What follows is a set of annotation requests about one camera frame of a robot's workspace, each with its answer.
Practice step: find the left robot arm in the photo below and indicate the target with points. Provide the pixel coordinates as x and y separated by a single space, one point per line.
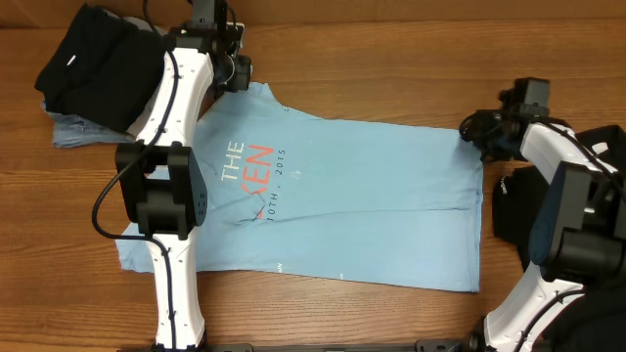
164 193

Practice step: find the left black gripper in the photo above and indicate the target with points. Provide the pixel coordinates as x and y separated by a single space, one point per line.
240 82

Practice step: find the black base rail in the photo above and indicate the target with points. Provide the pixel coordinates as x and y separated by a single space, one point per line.
323 347

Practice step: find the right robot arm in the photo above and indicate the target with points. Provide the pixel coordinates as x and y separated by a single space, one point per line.
578 237

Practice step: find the light blue printed t-shirt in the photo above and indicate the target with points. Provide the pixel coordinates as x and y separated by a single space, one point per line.
293 193

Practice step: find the folded grey garment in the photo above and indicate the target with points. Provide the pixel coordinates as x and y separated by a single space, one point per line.
143 25

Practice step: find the folded blue jeans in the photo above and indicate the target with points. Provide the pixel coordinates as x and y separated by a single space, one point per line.
72 131

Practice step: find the folded black garment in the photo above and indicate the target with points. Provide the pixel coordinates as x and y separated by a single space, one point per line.
105 70

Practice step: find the black garment at right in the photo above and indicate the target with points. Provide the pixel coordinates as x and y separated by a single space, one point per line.
518 210

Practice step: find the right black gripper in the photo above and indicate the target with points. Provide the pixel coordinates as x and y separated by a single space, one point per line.
482 135

